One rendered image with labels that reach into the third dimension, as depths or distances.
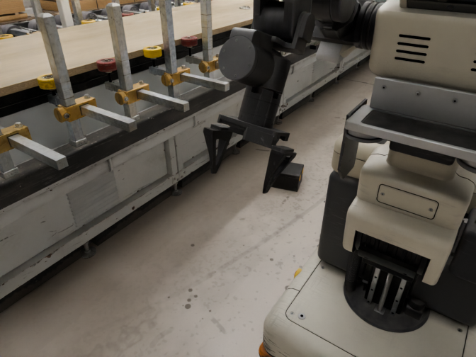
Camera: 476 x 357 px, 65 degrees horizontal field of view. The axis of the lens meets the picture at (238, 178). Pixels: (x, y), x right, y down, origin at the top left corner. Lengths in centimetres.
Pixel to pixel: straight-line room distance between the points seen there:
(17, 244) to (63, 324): 38
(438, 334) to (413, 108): 84
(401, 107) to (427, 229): 27
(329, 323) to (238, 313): 48
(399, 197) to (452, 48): 32
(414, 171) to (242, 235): 127
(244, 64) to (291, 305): 98
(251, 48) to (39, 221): 143
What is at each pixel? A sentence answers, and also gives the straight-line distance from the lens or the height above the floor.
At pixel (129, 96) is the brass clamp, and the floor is 81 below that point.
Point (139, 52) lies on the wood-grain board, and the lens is 181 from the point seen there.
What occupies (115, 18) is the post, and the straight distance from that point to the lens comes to 145.
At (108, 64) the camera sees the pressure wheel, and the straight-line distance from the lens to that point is 161.
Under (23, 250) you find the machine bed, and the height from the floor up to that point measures 23.
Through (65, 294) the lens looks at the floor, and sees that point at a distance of 188.
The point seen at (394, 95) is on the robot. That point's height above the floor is 107.
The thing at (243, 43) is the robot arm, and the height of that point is 120.
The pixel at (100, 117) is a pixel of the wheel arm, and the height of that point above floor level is 83.
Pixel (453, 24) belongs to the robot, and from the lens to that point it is 73.
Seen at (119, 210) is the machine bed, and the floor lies 16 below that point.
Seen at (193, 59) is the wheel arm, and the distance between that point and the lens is 196.
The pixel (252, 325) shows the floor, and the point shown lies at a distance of 162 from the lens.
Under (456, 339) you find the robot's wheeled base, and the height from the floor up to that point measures 28.
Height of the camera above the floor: 132
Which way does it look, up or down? 33 degrees down
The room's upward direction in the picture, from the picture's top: straight up
